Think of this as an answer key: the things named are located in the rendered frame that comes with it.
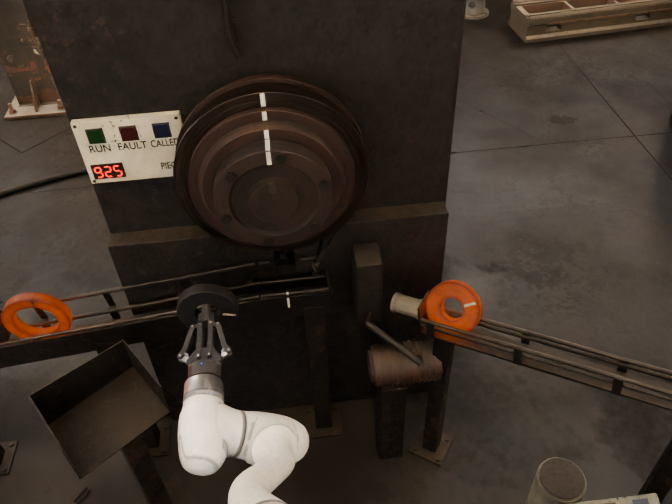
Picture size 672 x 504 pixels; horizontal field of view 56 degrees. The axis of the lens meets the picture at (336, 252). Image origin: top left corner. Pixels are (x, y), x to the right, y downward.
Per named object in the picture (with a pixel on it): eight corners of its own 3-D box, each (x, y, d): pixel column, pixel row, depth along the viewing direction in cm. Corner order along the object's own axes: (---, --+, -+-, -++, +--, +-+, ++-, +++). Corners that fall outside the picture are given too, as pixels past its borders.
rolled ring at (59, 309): (-15, 317, 178) (-11, 308, 181) (36, 350, 190) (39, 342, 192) (35, 290, 173) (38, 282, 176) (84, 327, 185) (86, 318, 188)
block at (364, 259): (351, 298, 200) (350, 241, 184) (377, 295, 201) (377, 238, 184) (356, 323, 193) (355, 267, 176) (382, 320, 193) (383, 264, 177)
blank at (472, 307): (440, 338, 182) (436, 342, 179) (421, 287, 182) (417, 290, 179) (490, 326, 174) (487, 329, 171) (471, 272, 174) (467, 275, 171)
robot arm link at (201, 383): (227, 412, 145) (227, 389, 150) (220, 390, 139) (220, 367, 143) (187, 417, 145) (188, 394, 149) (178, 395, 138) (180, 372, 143)
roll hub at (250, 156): (223, 239, 160) (203, 145, 141) (334, 228, 162) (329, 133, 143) (223, 254, 156) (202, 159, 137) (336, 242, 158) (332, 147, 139)
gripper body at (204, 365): (188, 393, 148) (190, 360, 155) (225, 389, 149) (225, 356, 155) (182, 375, 143) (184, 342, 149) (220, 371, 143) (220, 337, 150)
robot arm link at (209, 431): (173, 413, 143) (228, 421, 148) (168, 479, 132) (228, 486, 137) (188, 387, 136) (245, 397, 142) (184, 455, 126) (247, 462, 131)
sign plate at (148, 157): (93, 179, 166) (71, 119, 154) (193, 170, 168) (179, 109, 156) (91, 184, 165) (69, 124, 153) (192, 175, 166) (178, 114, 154)
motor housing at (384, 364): (366, 431, 229) (366, 335, 192) (427, 424, 230) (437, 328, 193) (372, 464, 219) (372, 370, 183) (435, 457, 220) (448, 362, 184)
